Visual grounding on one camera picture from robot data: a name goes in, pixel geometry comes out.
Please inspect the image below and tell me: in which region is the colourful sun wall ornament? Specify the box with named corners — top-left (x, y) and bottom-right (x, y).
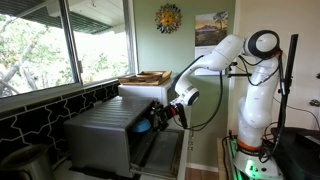
top-left (154, 3), bottom-right (183, 35)

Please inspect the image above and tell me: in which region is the black shoulder cable bundle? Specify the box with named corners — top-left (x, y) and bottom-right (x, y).
top-left (237, 49), bottom-right (285, 88)

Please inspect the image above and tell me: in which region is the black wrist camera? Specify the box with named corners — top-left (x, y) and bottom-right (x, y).
top-left (175, 102), bottom-right (190, 131)

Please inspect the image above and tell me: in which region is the landscape wall calendar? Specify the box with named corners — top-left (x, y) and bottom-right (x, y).
top-left (194, 11), bottom-right (230, 77)

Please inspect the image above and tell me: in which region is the black camera stand pole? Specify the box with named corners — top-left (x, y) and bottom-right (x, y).
top-left (277, 33), bottom-right (300, 135)

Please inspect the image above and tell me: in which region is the silver toaster oven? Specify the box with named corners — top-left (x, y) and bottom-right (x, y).
top-left (62, 95), bottom-right (162, 179)

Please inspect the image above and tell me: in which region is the metal door knob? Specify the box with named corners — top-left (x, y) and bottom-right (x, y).
top-left (308, 98), bottom-right (320, 108)

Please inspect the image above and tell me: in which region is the metal pot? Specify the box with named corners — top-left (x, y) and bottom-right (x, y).
top-left (0, 143), bottom-right (57, 180)

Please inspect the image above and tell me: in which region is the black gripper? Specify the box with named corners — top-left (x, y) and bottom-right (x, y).
top-left (151, 103), bottom-right (180, 132)

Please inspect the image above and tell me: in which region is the shallow wooden dish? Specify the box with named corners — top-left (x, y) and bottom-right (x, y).
top-left (135, 70), bottom-right (165, 80)

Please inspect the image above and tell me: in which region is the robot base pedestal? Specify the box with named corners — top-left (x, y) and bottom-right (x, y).
top-left (232, 139), bottom-right (285, 180)

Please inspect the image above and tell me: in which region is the metal window frame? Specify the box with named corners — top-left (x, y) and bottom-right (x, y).
top-left (0, 0), bottom-right (138, 101)

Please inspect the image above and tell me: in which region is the white microwave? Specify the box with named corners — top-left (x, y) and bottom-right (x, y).
top-left (117, 78), bottom-right (178, 108)

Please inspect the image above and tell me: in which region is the wooden tray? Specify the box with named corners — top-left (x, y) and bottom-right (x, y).
top-left (117, 70), bottom-right (173, 87)

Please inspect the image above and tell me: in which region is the black equipment case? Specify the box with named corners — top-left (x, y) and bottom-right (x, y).
top-left (270, 126), bottom-right (320, 180)

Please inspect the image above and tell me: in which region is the glass toaster oven door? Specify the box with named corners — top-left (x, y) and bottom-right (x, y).
top-left (129, 127), bottom-right (186, 180)

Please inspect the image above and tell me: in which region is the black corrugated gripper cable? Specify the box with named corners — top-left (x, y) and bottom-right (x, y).
top-left (184, 70), bottom-right (225, 132)

